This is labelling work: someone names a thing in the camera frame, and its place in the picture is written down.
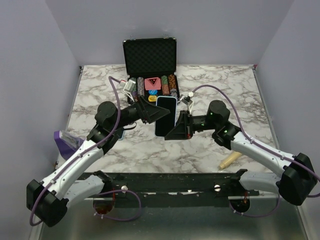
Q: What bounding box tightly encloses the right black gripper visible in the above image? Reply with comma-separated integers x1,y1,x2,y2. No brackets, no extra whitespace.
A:
164,110,218,141

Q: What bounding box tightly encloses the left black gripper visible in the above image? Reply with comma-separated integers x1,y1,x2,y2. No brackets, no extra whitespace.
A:
110,94,171,132

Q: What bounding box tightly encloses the light blue phone case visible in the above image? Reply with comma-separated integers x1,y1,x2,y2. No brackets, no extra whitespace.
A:
154,95,178,138

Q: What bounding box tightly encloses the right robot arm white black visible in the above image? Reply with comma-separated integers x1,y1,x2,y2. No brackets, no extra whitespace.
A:
164,100,317,206

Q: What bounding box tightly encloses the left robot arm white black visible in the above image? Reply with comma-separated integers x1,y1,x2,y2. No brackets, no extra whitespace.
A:
26,96,170,227

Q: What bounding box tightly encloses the black aluminium poker chip case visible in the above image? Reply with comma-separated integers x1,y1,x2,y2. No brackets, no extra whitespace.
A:
122,37,180,105

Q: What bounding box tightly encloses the yellow dealer button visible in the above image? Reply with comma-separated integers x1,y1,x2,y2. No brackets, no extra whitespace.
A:
148,95,158,103

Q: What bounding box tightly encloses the blue dealer button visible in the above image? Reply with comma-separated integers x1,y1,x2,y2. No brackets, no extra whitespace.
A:
148,89,158,96

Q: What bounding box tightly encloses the pink card deck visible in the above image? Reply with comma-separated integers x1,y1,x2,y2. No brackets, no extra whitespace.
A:
144,77,162,91

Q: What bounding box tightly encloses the purple plastic card holder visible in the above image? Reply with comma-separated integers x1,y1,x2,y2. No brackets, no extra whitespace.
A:
53,130,84,160

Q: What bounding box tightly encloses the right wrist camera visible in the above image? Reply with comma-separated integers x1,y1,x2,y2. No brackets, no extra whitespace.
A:
179,91,194,114

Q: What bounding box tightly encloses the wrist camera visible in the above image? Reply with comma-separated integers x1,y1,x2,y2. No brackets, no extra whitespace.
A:
123,77,137,102
179,91,194,114

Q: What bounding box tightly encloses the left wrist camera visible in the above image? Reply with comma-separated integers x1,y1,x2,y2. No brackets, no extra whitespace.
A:
123,77,137,102

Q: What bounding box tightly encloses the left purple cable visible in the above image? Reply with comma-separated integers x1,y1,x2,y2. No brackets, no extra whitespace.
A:
29,76,126,227

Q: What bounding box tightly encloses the purple cable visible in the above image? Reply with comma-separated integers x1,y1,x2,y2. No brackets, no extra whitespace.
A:
189,84,320,200
29,76,126,227

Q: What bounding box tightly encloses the beige wooden handle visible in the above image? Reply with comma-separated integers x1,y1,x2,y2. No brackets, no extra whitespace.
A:
218,151,242,170

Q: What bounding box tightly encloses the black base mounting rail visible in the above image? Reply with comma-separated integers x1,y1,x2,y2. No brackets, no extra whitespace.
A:
93,170,259,208

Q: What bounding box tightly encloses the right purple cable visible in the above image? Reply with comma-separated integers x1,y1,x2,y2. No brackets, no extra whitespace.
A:
189,84,320,200

